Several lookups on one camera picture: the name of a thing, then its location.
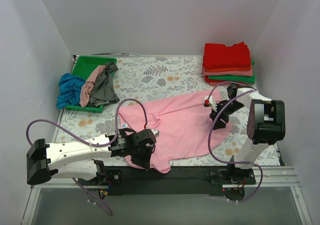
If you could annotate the blue t-shirt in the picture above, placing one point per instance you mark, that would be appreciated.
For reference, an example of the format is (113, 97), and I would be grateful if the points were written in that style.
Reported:
(69, 90)

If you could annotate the grey t-shirt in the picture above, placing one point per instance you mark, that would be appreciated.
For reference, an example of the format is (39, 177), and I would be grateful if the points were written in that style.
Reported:
(103, 90)

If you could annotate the floral table mat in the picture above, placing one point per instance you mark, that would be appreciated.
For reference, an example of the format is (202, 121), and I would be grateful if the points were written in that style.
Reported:
(148, 78)

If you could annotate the dusty pink t-shirt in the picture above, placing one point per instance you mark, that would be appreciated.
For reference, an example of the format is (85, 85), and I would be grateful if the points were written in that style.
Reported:
(87, 88)

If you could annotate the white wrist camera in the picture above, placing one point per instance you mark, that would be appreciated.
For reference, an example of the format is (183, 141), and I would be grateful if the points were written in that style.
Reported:
(154, 131)
(209, 101)

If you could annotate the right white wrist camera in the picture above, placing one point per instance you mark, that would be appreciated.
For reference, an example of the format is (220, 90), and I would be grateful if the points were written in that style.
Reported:
(209, 101)

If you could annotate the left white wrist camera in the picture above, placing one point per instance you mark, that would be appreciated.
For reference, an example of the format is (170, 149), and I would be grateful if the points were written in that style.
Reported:
(154, 131)

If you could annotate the green folded t-shirt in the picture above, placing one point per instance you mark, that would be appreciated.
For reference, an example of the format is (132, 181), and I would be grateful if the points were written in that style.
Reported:
(243, 79)

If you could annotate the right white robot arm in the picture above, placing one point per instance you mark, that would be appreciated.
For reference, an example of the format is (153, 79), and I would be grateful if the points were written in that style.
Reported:
(265, 126)

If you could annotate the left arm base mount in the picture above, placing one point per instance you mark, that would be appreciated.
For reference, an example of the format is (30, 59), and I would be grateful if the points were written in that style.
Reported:
(112, 178)

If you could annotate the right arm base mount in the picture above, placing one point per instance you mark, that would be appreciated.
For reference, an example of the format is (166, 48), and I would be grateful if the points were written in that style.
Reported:
(232, 184)

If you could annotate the red folded t-shirt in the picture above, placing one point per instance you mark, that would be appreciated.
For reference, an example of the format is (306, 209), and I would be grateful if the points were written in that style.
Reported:
(218, 55)

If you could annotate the aluminium frame rail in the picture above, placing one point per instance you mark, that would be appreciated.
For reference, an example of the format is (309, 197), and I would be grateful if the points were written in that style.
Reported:
(184, 196)

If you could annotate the green plastic bin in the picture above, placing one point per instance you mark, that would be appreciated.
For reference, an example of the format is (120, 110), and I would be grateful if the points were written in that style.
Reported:
(83, 67)

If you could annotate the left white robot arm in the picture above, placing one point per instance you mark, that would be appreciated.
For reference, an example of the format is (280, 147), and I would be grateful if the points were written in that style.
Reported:
(83, 160)

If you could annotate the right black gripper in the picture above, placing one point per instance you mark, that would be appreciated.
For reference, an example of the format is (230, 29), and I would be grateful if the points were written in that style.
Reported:
(219, 112)

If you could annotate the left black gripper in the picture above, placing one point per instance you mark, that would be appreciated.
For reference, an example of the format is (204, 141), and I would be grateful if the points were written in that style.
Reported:
(141, 154)

